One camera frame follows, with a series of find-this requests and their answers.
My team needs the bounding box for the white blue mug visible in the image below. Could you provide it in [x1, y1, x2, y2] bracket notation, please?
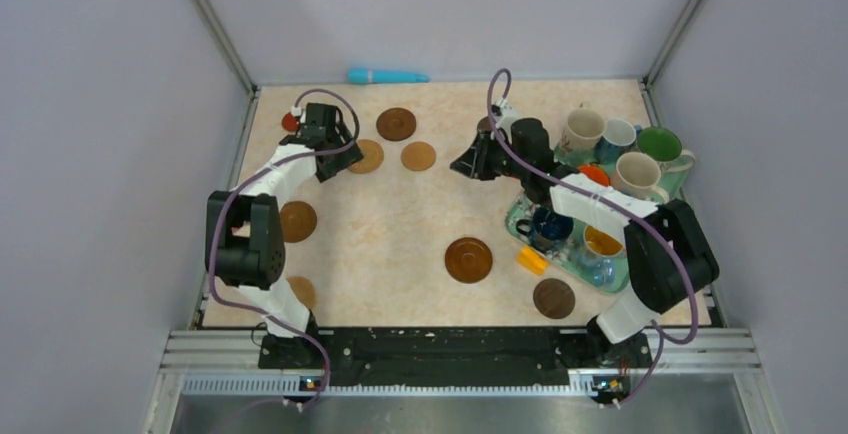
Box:
[594, 118, 640, 164]

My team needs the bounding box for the blue marker pen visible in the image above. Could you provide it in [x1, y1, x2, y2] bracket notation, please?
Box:
[346, 68, 430, 85]

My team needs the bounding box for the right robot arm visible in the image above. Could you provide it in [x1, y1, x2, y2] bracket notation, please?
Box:
[450, 118, 720, 366]

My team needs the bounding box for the yellow interior cup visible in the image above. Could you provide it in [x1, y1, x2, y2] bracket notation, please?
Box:
[583, 226, 624, 259]

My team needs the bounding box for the cream seashell mug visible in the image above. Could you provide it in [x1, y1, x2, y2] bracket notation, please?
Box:
[558, 104, 607, 153]

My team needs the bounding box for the woven rattan coaster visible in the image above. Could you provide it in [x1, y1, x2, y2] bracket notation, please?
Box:
[348, 139, 384, 174]

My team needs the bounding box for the medium brown round coaster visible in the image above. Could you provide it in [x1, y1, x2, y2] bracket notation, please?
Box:
[279, 201, 317, 243]

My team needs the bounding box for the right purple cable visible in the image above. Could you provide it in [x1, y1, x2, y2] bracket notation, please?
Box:
[486, 68, 701, 412]

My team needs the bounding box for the yellow toy block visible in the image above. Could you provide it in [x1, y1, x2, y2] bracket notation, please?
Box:
[516, 246, 549, 276]

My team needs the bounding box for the orange plastic cup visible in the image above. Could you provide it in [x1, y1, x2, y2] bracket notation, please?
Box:
[578, 164, 611, 187]

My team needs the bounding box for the purple cable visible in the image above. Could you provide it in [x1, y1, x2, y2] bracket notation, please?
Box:
[486, 68, 701, 412]
[206, 88, 362, 412]

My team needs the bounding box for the dark walnut coaster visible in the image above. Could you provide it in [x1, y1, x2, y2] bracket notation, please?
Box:
[476, 117, 496, 133]

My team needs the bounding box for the cork coaster near base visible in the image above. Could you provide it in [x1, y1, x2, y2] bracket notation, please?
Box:
[287, 276, 317, 310]

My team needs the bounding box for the green mug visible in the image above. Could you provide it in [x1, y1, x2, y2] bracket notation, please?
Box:
[635, 126, 697, 173]

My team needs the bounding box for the dark woven coaster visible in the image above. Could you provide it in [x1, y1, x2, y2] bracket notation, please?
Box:
[532, 279, 576, 320]

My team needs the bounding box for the dark blue mug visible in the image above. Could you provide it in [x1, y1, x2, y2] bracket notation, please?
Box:
[515, 206, 574, 253]

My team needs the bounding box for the light wood coaster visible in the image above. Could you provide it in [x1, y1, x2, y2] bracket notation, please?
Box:
[401, 141, 437, 172]

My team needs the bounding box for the large brown wooden saucer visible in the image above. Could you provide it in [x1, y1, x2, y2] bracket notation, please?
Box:
[444, 237, 494, 284]

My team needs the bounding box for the dark brown grooved coaster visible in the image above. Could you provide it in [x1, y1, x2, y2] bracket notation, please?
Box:
[376, 107, 417, 142]

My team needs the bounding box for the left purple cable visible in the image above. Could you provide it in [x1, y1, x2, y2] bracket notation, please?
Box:
[206, 88, 362, 412]

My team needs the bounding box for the cream large mug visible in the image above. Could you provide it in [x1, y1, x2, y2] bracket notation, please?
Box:
[611, 152, 670, 203]

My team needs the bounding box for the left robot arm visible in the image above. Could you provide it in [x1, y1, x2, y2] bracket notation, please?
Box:
[205, 103, 363, 368]

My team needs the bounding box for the red round coaster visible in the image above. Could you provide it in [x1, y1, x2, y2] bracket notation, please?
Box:
[281, 112, 299, 133]

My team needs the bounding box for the green patterned tray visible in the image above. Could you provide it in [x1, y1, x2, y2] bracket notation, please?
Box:
[505, 152, 689, 294]

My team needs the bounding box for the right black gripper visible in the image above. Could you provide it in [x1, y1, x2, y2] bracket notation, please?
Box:
[450, 130, 530, 182]

